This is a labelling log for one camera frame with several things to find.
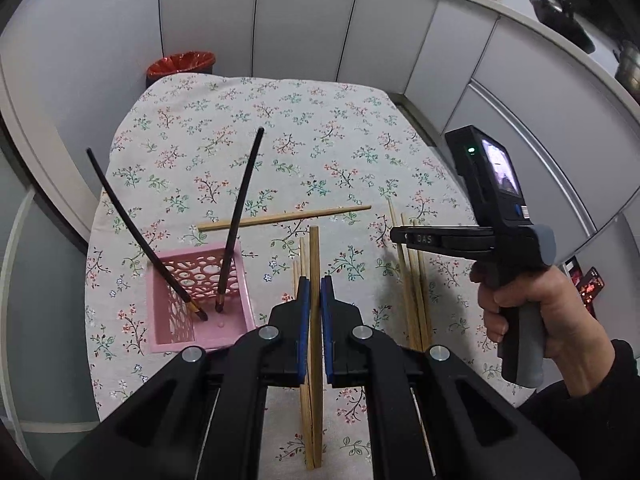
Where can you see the wooden chopstick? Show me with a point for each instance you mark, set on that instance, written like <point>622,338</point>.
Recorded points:
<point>303,260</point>
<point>425,300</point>
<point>416,300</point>
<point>315,255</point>
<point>407,300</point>
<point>296,275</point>
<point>300,216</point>

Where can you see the black bin with red bag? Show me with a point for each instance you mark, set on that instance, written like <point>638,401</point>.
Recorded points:
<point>180,62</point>

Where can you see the steel pot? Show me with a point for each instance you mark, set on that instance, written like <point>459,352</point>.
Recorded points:
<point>631,70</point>

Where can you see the black chopstick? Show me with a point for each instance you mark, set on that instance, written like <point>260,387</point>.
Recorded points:
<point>172,283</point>
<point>246,185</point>

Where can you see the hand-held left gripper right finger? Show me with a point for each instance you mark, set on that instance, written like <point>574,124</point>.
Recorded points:
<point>327,320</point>

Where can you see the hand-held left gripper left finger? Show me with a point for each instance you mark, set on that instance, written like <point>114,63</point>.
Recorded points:
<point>302,320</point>

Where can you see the person's right forearm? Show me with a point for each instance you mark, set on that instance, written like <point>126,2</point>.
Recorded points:
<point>600,410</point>

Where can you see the floral tablecloth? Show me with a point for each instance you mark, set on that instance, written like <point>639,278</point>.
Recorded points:
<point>325,135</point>

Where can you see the black wok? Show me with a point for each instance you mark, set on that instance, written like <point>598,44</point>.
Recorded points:
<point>565,25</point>

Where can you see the white kitchen cabinets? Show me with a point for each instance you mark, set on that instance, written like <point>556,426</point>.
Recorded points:
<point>300,20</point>

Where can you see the glass sliding door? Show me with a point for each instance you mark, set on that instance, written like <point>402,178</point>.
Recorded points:
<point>40,310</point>

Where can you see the red printed packet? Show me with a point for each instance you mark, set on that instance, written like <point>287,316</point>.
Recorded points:
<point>590,290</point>

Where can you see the pink perforated plastic basket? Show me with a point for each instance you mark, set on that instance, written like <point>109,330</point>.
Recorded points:
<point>230,327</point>

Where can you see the person's right hand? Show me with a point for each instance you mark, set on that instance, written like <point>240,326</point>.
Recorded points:
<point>565,320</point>

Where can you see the white kitchen countertop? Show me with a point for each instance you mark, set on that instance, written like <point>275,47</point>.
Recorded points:
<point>500,5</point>

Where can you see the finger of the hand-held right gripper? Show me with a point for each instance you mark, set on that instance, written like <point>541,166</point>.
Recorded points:
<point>425,239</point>

